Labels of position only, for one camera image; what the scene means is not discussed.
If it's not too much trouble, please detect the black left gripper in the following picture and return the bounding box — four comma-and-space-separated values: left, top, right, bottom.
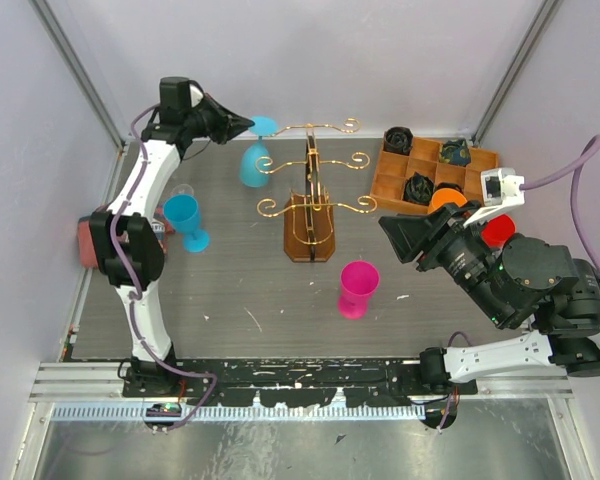
186, 93, 256, 146

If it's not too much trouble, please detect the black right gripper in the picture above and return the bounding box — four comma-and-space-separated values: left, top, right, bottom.
373, 198, 507, 325

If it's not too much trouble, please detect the blue wine glass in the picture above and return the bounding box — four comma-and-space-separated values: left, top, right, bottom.
163, 194, 210, 253
239, 116, 278, 188

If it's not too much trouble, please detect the orange wine glass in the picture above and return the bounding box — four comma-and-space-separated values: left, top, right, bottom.
427, 188, 467, 214

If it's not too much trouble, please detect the pink wine glass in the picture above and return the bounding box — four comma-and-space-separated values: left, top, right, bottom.
338, 260, 380, 319

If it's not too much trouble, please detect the clear wine glass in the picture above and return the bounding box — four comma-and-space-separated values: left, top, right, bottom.
170, 184, 195, 197

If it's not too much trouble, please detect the red wine glass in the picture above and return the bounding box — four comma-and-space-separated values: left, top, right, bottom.
481, 214, 516, 248

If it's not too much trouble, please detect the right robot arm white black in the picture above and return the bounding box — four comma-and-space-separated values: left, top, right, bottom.
378, 201, 600, 394

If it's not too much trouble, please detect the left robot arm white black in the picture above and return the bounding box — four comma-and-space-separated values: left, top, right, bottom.
89, 76, 254, 396

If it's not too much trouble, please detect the dark rolled cloth front left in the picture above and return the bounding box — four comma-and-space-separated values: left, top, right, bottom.
403, 172, 434, 206

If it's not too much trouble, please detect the dark rolled cloth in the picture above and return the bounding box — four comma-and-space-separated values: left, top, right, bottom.
403, 172, 434, 206
435, 182, 463, 194
383, 126, 414, 156
439, 138, 471, 167

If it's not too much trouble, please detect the dark rolled cloth front right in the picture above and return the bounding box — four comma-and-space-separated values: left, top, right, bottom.
435, 182, 463, 194

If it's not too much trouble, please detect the wooden compartment tray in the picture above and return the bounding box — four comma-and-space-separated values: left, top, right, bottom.
370, 137, 499, 215

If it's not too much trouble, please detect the dark rolled cloth rear right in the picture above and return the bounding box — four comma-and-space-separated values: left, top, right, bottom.
439, 138, 471, 167

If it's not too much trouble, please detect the dark rolled cloth rear left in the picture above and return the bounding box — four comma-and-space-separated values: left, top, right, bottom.
383, 126, 414, 156

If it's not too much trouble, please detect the colourful packet under left gripper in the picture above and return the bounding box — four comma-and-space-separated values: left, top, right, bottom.
77, 209, 175, 269

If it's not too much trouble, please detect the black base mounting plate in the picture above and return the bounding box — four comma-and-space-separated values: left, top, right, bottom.
117, 357, 478, 408

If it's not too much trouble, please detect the gold wire glass rack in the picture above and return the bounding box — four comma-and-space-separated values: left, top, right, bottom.
255, 117, 378, 263

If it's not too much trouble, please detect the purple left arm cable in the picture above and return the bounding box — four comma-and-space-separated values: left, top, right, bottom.
110, 102, 219, 431

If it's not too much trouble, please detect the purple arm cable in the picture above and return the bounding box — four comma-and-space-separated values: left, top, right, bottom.
110, 102, 219, 431
437, 133, 600, 435

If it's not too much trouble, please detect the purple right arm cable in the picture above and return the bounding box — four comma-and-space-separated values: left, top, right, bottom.
437, 133, 600, 435

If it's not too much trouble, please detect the white slotted cable duct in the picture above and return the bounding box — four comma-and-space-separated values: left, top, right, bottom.
50, 401, 426, 423

